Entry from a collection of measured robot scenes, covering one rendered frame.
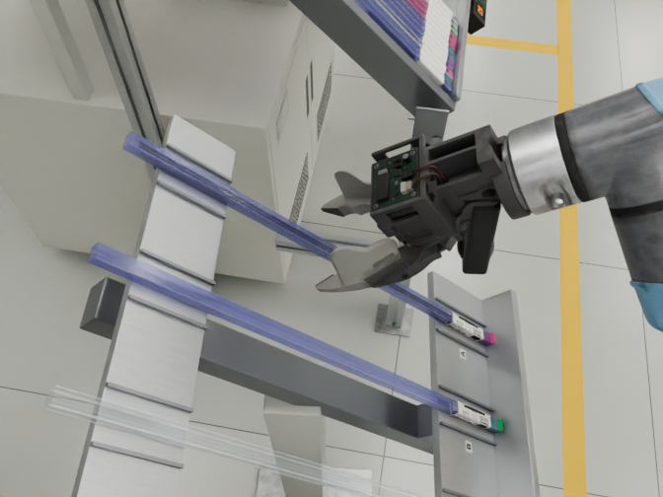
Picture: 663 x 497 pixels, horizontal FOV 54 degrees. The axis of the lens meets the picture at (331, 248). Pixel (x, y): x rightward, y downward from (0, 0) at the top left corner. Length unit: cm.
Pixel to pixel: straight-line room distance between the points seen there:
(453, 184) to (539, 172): 7
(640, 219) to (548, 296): 124
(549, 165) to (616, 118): 6
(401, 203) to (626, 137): 18
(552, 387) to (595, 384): 10
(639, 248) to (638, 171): 6
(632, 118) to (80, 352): 144
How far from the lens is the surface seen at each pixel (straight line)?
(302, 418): 70
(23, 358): 177
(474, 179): 54
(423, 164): 55
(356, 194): 65
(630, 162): 53
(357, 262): 59
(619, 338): 177
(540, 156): 53
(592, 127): 53
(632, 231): 54
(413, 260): 58
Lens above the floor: 147
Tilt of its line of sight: 57 degrees down
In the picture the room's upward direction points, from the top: straight up
